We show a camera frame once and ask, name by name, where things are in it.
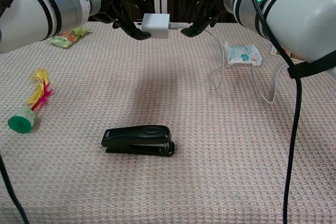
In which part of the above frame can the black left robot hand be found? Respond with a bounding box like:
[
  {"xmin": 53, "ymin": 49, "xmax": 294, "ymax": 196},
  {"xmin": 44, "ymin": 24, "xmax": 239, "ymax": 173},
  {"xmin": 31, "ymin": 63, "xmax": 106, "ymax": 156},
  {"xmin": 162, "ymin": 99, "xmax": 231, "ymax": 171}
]
[{"xmin": 89, "ymin": 0, "xmax": 155, "ymax": 40}]

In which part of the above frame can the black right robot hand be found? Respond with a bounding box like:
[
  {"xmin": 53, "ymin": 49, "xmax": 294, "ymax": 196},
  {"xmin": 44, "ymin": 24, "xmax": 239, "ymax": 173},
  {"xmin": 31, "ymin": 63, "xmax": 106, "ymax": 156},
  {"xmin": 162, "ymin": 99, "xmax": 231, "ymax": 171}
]
[{"xmin": 180, "ymin": 0, "xmax": 228, "ymax": 38}]

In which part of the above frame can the white power adapter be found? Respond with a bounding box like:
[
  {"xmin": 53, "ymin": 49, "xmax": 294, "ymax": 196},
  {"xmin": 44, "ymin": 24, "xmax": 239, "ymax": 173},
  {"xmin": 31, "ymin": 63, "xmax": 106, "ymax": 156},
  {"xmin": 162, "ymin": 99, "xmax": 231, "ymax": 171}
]
[{"xmin": 137, "ymin": 13, "xmax": 171, "ymax": 39}]

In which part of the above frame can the white charging cable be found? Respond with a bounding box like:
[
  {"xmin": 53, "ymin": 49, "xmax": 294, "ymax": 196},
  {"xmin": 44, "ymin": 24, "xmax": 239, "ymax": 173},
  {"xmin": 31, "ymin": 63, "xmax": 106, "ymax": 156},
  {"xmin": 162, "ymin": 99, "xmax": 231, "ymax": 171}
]
[{"xmin": 169, "ymin": 22, "xmax": 289, "ymax": 104}]

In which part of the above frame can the white tissue packet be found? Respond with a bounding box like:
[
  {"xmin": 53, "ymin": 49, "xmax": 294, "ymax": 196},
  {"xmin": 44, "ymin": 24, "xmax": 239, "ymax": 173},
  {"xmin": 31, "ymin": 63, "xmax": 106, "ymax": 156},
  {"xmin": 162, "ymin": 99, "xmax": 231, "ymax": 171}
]
[{"xmin": 224, "ymin": 41, "xmax": 264, "ymax": 67}]

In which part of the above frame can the green snack packet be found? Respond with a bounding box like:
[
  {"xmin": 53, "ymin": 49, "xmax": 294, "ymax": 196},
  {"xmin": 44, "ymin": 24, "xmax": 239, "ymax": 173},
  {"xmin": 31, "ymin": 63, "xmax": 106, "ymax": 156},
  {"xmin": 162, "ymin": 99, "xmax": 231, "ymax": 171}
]
[{"xmin": 48, "ymin": 26, "xmax": 90, "ymax": 49}]

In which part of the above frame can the woven beige tablecloth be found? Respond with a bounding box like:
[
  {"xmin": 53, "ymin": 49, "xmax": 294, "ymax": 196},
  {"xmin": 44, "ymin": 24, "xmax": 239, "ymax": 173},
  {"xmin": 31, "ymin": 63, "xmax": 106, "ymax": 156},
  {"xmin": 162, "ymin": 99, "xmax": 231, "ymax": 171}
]
[{"xmin": 0, "ymin": 20, "xmax": 336, "ymax": 224}]

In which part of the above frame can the black stapler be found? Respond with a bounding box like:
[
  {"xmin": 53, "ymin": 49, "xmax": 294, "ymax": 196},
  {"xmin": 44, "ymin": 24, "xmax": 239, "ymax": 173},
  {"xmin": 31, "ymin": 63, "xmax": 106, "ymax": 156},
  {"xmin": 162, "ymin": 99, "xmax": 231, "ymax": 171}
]
[{"xmin": 101, "ymin": 125, "xmax": 175, "ymax": 157}]

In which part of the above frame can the feather shuttlecock with green base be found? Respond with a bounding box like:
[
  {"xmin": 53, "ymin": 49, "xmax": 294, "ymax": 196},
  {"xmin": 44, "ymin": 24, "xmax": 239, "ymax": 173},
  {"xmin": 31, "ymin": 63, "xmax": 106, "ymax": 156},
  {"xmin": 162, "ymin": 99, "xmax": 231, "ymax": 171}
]
[{"xmin": 7, "ymin": 68, "xmax": 54, "ymax": 134}]

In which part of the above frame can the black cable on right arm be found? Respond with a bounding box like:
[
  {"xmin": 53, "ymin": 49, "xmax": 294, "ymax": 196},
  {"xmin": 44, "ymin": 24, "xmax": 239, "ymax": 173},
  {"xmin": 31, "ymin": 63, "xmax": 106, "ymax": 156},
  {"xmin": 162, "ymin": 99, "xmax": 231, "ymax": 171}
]
[{"xmin": 246, "ymin": 0, "xmax": 336, "ymax": 224}]

